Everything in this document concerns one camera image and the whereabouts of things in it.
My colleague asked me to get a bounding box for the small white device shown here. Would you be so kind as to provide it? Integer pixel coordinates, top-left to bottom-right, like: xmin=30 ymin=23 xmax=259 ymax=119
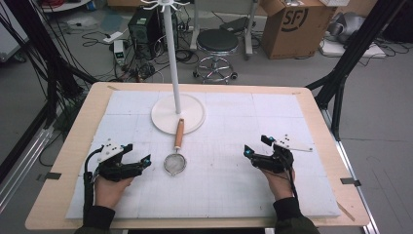
xmin=112 ymin=39 xmax=128 ymax=66

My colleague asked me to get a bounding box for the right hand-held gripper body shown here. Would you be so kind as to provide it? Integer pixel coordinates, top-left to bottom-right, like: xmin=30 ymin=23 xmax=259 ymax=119
xmin=252 ymin=134 xmax=314 ymax=175

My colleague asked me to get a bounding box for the black metal frame stand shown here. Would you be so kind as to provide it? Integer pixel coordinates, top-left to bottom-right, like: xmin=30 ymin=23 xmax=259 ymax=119
xmin=0 ymin=0 xmax=99 ymax=131
xmin=305 ymin=0 xmax=407 ymax=141

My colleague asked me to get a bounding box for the grey bag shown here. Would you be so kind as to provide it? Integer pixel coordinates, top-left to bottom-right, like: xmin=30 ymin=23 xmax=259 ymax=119
xmin=326 ymin=12 xmax=367 ymax=44

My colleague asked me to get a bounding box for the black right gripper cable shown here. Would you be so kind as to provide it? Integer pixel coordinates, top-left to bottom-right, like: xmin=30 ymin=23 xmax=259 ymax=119
xmin=284 ymin=161 xmax=300 ymax=201

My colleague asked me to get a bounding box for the white power strip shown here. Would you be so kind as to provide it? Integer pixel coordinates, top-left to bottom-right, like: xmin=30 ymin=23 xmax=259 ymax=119
xmin=102 ymin=30 xmax=125 ymax=45

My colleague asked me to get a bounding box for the person's left hand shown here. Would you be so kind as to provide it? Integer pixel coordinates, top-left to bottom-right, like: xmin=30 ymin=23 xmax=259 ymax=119
xmin=94 ymin=175 xmax=134 ymax=210

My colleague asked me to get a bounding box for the white hook stand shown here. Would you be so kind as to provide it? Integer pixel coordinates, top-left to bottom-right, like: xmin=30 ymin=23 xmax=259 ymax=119
xmin=141 ymin=0 xmax=207 ymax=137

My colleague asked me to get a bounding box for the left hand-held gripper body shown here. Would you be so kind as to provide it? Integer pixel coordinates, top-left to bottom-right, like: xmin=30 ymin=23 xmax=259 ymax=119
xmin=94 ymin=138 xmax=144 ymax=183

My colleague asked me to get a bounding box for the flat black case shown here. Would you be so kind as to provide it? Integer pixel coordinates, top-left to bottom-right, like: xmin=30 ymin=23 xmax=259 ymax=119
xmin=219 ymin=16 xmax=251 ymax=34

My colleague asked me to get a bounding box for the black round stool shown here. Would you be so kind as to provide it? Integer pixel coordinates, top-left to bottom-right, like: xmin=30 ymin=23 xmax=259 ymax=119
xmin=193 ymin=27 xmax=240 ymax=85

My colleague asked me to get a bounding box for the white grid mat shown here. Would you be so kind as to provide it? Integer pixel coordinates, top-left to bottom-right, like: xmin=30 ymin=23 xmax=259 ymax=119
xmin=65 ymin=89 xmax=342 ymax=219

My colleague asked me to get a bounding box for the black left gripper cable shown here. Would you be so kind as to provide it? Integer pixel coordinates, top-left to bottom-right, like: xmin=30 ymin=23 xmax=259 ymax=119
xmin=83 ymin=145 xmax=105 ymax=216

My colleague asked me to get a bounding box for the black tape strip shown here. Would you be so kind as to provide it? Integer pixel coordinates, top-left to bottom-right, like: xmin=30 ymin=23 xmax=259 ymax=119
xmin=339 ymin=176 xmax=362 ymax=187
xmin=36 ymin=172 xmax=62 ymax=182

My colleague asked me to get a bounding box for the flat white board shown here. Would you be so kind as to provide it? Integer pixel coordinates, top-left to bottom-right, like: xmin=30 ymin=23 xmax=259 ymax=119
xmin=319 ymin=38 xmax=388 ymax=59

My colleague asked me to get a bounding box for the brown cardboard box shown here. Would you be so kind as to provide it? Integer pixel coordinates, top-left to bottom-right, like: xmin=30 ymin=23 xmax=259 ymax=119
xmin=259 ymin=0 xmax=338 ymax=60

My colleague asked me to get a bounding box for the person's right hand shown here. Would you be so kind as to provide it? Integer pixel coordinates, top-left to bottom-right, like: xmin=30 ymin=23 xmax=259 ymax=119
xmin=260 ymin=168 xmax=297 ymax=202

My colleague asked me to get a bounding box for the aluminium rail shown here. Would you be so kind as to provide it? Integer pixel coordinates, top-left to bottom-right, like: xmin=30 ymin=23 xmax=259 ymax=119
xmin=0 ymin=124 xmax=56 ymax=213
xmin=319 ymin=108 xmax=380 ymax=234

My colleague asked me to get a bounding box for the black computer tower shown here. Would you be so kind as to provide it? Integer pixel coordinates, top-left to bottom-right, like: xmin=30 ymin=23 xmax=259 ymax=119
xmin=128 ymin=7 xmax=179 ymax=61

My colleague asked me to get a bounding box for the wooden-handled mesh strainer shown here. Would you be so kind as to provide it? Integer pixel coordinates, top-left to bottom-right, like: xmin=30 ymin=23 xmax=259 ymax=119
xmin=163 ymin=117 xmax=188 ymax=177

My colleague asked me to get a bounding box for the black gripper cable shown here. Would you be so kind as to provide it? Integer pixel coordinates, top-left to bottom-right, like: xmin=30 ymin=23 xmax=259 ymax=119
xmin=284 ymin=161 xmax=300 ymax=201
xmin=83 ymin=145 xmax=105 ymax=216

